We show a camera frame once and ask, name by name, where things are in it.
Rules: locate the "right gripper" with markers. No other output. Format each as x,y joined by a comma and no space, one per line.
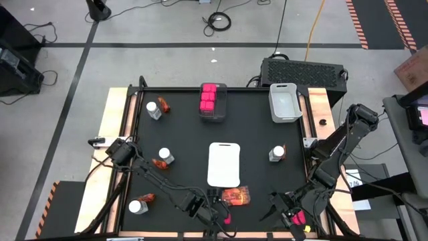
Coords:
294,202

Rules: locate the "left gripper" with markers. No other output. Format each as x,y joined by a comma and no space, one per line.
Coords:
209,217

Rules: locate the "orange taco seasoning packet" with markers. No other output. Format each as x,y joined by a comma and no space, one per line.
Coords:
164,105
147,197
284,150
237,196
160,164

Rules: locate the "white plastic bin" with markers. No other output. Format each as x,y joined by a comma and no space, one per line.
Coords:
223,164

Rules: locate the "white-lidded bagel seasoning jar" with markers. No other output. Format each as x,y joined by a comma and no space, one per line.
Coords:
277,152
151,107
164,153
134,207

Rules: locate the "dark grey plastic bin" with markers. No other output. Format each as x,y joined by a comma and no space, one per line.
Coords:
220,107

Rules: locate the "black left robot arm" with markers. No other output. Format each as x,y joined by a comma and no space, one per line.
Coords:
160,182

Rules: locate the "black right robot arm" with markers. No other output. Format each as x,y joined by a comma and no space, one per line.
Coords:
341,140

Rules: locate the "black table mat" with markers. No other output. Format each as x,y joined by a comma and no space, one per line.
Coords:
190,124

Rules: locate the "white paper sheet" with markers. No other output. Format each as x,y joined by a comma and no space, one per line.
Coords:
355,176

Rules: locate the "black metal bar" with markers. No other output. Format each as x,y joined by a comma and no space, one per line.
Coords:
384,185

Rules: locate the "light grey plastic bin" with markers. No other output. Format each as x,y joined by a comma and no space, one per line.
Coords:
284,103

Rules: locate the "silver clamp with black knob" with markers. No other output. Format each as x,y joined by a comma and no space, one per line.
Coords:
97,142

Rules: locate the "grey metal cart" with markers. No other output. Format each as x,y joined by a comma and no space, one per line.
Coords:
401,157

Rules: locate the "black perforated computer case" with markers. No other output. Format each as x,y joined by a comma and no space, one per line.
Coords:
301,72

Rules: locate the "black mat with orange stripes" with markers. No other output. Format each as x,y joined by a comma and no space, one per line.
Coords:
63,211
378,20

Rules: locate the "black device with pink screen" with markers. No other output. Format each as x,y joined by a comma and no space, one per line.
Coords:
414,127

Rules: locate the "brown cardboard box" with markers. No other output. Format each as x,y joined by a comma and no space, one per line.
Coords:
414,68

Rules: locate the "black stand base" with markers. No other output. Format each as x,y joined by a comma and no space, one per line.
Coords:
98,11

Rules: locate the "black case with grey latch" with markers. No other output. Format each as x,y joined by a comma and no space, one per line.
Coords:
16,77

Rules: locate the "black equipment case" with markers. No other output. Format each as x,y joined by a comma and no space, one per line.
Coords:
13,30

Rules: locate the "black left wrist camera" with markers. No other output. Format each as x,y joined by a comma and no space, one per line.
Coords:
191,204

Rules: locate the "grey metal corner bracket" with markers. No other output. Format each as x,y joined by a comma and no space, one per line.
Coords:
309,142

